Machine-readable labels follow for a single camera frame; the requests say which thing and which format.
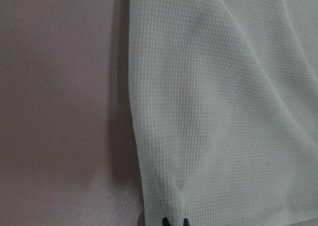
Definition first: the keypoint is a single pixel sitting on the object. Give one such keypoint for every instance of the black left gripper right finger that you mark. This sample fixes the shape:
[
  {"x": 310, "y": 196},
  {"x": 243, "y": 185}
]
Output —
[{"x": 185, "y": 222}]

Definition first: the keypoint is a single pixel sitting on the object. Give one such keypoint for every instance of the olive green long-sleeve shirt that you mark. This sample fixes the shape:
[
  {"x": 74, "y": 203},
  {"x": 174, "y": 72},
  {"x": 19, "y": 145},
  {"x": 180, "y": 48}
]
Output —
[{"x": 224, "y": 102}]

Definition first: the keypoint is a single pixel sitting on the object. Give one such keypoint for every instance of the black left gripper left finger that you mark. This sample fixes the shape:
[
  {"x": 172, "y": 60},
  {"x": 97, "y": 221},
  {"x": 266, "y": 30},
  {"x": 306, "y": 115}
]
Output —
[{"x": 165, "y": 222}]

